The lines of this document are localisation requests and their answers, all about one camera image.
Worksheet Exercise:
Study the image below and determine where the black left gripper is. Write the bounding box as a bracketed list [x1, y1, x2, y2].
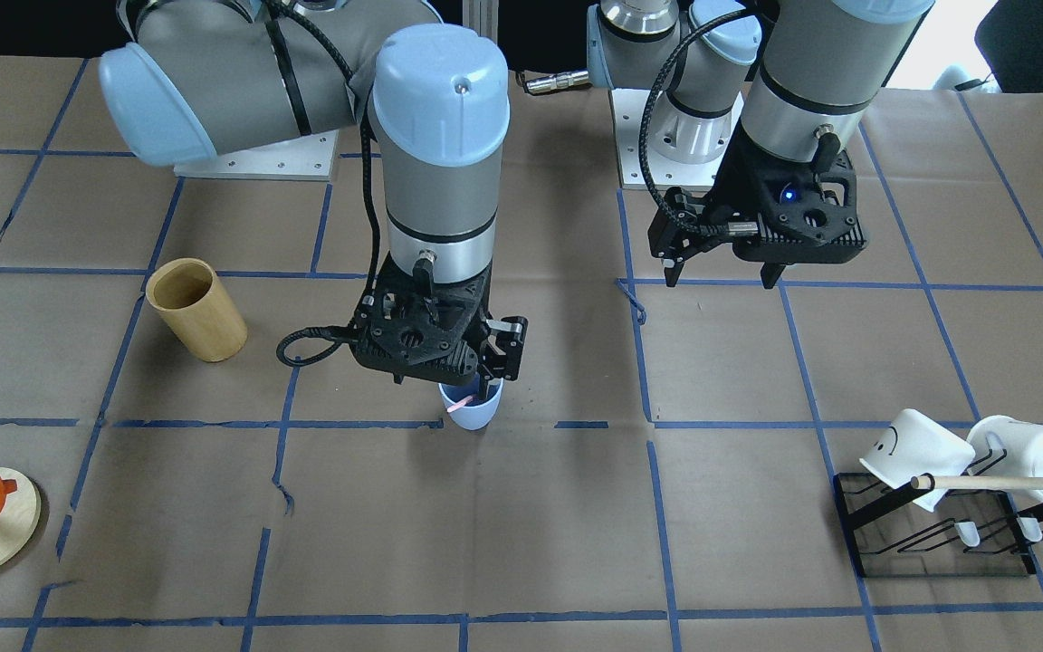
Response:
[648, 127, 868, 288]

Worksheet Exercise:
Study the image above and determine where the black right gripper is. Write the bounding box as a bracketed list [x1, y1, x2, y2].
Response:
[349, 257, 529, 399]

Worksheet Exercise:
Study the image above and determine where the light blue plastic cup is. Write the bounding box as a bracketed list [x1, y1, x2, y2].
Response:
[437, 377, 505, 432]

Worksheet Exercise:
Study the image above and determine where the pink chopstick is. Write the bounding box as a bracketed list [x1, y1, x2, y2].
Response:
[446, 395, 477, 413]

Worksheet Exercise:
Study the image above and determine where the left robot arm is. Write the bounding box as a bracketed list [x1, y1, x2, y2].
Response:
[585, 1, 932, 289]

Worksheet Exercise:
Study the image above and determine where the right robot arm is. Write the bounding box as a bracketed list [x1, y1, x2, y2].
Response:
[99, 1, 527, 400]

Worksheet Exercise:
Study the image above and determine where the white smiley face cup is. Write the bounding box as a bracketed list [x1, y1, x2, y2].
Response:
[858, 408, 974, 489]

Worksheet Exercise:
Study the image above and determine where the white cup on rack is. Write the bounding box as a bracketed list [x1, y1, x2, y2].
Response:
[967, 414, 1043, 478]

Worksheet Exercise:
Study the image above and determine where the bamboo cylinder holder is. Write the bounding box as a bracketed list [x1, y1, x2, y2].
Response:
[146, 257, 248, 362]

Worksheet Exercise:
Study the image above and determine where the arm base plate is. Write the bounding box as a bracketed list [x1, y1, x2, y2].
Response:
[173, 129, 340, 182]
[609, 88, 742, 191]

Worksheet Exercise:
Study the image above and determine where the aluminium frame post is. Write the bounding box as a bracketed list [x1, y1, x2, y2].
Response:
[460, 0, 500, 42]

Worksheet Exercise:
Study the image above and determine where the wooden rack handle rod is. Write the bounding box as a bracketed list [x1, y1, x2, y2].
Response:
[909, 474, 1043, 492]

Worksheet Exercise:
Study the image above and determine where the black wire cup rack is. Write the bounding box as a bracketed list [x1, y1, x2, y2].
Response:
[835, 470, 1043, 579]

